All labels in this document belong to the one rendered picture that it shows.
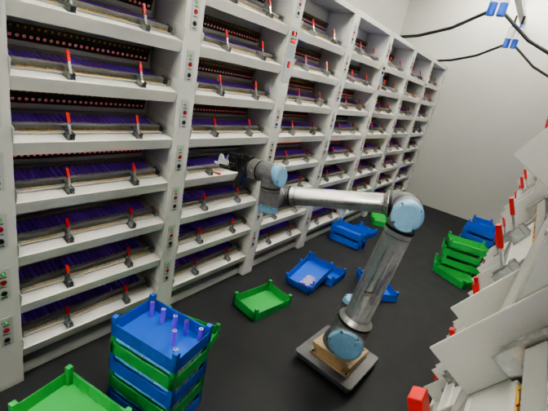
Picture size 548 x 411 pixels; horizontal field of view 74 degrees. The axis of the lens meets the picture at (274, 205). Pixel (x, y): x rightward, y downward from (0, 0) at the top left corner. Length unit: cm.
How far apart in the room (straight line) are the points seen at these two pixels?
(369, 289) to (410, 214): 35
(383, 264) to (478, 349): 113
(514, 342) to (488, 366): 4
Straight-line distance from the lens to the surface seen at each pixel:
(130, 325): 154
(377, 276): 152
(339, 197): 160
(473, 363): 39
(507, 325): 37
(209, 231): 216
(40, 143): 141
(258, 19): 196
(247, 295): 230
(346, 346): 165
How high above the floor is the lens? 131
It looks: 20 degrees down
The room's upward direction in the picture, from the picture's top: 12 degrees clockwise
